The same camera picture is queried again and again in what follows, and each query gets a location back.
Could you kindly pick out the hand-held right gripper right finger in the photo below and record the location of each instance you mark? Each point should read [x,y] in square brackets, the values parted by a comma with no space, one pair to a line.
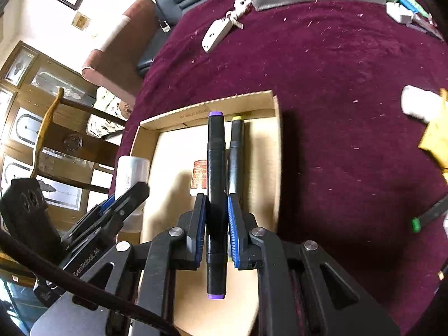
[233,231]

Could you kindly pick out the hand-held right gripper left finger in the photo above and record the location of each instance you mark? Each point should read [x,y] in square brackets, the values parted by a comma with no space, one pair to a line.
[201,224]

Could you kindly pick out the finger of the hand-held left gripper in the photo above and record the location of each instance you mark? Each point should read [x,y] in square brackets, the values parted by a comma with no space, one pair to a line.
[133,196]
[106,202]

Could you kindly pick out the translucent white plastic bottle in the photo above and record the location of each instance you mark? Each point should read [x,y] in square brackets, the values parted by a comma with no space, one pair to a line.
[131,171]

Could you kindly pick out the white bottle red label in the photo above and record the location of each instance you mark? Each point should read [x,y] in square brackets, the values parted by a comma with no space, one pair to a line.
[199,176]

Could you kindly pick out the shallow cardboard box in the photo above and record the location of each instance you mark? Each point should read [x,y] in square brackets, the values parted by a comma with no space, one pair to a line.
[171,161]

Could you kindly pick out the purple-capped black marker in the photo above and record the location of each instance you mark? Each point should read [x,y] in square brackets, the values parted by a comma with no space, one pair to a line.
[216,168]

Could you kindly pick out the yellow-green-capped black marker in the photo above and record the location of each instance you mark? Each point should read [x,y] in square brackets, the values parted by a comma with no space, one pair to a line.
[237,154]

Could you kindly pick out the green-capped black marker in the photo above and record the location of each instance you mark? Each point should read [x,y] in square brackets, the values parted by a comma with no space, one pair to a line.
[432,213]

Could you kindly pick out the white pill bottle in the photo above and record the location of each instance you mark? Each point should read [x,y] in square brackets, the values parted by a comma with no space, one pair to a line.
[414,103]

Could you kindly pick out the yellow packet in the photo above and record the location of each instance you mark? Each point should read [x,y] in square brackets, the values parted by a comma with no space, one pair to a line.
[435,136]

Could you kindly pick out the wooden chair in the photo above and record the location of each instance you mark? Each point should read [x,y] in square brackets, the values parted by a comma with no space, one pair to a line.
[45,126]

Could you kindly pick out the patterned cushion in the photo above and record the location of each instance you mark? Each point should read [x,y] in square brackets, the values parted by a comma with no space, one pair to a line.
[108,108]

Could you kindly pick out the red-brown armchair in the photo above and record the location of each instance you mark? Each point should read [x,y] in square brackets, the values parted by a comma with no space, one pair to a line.
[119,63]

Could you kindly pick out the wooden glass cabinet doors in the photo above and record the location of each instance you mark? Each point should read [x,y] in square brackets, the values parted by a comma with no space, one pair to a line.
[21,77]

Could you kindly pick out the small silver clip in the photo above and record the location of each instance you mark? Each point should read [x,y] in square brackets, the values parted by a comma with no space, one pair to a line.
[165,25]

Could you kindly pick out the white key fob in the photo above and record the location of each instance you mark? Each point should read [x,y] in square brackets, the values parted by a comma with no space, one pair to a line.
[215,33]

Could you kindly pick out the small white adapter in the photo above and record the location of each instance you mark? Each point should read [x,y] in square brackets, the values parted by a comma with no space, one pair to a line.
[399,12]

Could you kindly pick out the blue plastic item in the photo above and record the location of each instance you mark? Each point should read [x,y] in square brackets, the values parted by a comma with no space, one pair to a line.
[409,4]

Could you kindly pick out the small wall plaque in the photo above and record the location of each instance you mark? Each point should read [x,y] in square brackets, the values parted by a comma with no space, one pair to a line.
[80,20]

